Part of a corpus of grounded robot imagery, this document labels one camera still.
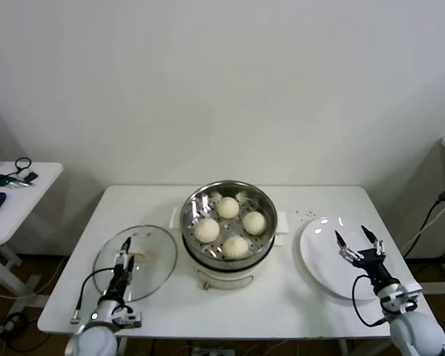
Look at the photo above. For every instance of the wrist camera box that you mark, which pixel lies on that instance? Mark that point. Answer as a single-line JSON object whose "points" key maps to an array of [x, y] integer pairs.
{"points": [[128, 319], [406, 302]]}

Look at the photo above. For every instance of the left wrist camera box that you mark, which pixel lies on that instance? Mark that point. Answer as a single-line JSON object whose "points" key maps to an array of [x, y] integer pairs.
{"points": [[128, 319]]}

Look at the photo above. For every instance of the small black device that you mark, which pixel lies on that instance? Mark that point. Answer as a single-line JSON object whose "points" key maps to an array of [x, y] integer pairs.
{"points": [[30, 177]]}

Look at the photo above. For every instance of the white round plate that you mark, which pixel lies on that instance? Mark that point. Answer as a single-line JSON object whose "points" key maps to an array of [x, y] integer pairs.
{"points": [[319, 252]]}

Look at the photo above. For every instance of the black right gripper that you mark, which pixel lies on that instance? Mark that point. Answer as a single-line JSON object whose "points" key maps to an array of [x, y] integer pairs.
{"points": [[374, 265]]}

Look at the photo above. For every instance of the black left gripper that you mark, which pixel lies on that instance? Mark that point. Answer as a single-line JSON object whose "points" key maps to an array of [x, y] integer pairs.
{"points": [[120, 282]]}

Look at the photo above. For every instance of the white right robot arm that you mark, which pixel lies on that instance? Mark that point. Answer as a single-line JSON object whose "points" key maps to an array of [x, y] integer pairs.
{"points": [[415, 333]]}

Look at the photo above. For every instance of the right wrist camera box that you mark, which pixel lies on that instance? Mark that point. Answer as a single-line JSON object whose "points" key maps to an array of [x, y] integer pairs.
{"points": [[406, 302]]}

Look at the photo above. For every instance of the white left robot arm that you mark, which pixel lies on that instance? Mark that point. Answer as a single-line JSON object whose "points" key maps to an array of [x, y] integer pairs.
{"points": [[94, 337]]}

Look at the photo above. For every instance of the white electric cooker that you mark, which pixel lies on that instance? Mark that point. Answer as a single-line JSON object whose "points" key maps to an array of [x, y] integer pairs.
{"points": [[226, 276]]}

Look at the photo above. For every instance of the stainless steel steamer basket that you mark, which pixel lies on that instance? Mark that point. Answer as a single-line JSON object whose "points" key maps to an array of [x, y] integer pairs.
{"points": [[193, 207]]}

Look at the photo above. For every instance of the white steamed baozi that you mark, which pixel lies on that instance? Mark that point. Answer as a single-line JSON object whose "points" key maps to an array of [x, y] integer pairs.
{"points": [[207, 230], [236, 247], [254, 222], [228, 207]]}

